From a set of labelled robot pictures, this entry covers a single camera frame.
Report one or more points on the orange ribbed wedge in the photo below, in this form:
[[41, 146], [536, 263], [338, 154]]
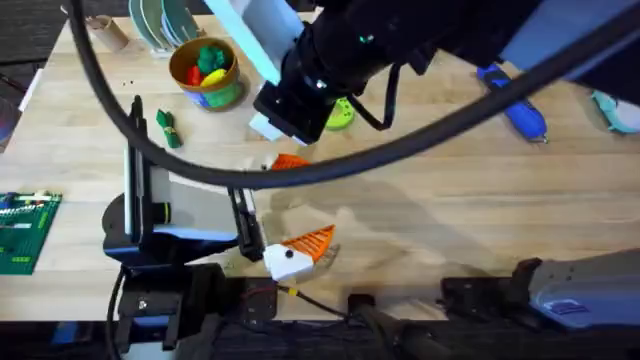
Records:
[[290, 162]]

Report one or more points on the teal plate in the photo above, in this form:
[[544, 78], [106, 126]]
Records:
[[180, 20]]

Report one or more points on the blue electric screwdriver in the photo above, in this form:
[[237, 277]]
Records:
[[525, 117]]

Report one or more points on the green toy vegetable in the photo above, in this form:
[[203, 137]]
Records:
[[169, 129]]

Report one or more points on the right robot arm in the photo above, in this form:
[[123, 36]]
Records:
[[575, 295]]

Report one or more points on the right wrist upright flat plate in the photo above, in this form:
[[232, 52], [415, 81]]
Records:
[[250, 30]]

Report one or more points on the left wrist upright flat plate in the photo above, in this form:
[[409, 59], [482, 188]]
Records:
[[140, 175]]

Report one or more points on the green disc with holes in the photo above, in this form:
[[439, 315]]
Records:
[[345, 117]]

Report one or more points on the green board with toy blocks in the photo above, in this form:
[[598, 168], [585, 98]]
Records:
[[25, 235]]

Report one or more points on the dark green plate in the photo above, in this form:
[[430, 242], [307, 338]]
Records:
[[155, 22]]

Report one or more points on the cardboard tube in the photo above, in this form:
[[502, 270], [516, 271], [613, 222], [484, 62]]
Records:
[[107, 34]]

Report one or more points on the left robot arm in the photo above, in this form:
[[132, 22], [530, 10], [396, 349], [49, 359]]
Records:
[[165, 250]]

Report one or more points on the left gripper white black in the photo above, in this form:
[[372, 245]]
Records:
[[200, 205]]

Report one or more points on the tan toy tub with toys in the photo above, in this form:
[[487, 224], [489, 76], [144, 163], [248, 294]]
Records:
[[210, 75]]

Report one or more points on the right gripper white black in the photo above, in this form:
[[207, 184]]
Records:
[[300, 110]]

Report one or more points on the white and teal toy toaster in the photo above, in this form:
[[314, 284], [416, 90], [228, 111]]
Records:
[[620, 117]]

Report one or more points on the wrist upright flat plate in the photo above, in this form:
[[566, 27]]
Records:
[[250, 30], [140, 175]]

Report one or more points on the white plate stand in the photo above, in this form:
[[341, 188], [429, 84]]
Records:
[[161, 50]]

